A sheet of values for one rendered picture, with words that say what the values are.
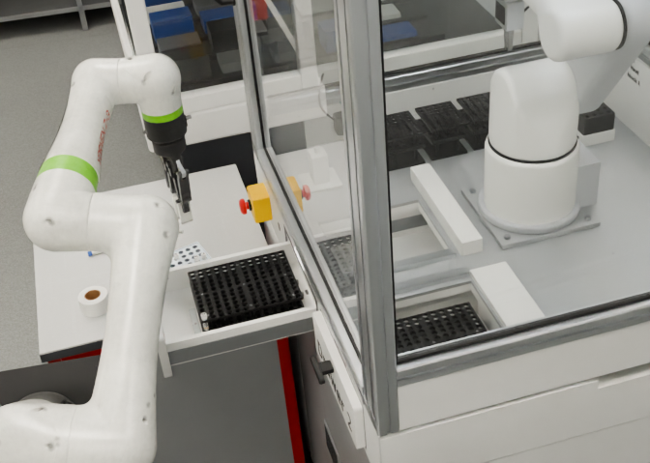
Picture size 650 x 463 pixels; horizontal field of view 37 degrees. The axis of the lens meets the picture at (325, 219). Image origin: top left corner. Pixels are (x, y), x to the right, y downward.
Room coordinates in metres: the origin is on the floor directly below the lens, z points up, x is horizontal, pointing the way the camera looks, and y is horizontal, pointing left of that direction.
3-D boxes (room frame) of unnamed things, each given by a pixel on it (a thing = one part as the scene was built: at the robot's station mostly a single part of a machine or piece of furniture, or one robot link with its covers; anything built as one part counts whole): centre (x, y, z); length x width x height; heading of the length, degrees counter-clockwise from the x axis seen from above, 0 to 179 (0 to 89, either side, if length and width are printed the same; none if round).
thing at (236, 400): (2.02, 0.46, 0.38); 0.62 x 0.58 x 0.76; 13
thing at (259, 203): (2.00, 0.16, 0.88); 0.07 x 0.05 x 0.07; 13
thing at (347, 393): (1.37, 0.00, 0.87); 0.29 x 0.02 x 0.11; 13
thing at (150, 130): (1.93, 0.33, 1.16); 0.12 x 0.09 x 0.06; 117
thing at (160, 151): (1.93, 0.34, 1.09); 0.08 x 0.07 x 0.09; 27
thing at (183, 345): (1.66, 0.18, 0.86); 0.40 x 0.26 x 0.06; 103
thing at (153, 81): (1.93, 0.35, 1.26); 0.13 x 0.11 x 0.14; 86
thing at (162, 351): (1.61, 0.38, 0.87); 0.29 x 0.02 x 0.11; 13
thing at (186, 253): (1.91, 0.36, 0.78); 0.12 x 0.08 x 0.04; 117
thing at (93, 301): (1.79, 0.56, 0.78); 0.07 x 0.07 x 0.04
